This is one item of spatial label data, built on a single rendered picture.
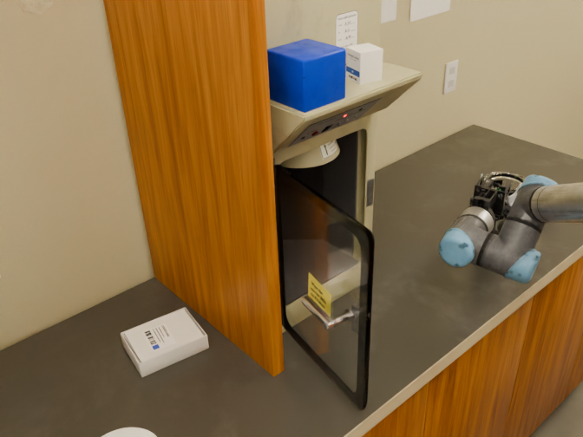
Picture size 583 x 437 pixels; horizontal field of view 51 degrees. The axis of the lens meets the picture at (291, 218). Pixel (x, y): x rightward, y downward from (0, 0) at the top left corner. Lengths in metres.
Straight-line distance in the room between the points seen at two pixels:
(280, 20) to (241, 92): 0.17
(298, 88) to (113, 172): 0.62
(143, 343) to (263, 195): 0.50
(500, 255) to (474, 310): 0.25
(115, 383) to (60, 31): 0.74
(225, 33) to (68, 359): 0.82
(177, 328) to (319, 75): 0.67
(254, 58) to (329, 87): 0.16
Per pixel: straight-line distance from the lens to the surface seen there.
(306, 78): 1.04
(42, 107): 1.40
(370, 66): 1.19
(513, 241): 1.33
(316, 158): 1.30
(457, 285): 1.60
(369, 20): 1.28
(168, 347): 1.38
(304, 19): 1.16
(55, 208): 1.49
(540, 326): 1.94
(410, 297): 1.55
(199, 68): 1.11
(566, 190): 1.24
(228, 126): 1.08
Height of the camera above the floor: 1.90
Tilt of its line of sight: 31 degrees down
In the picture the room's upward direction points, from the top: 2 degrees counter-clockwise
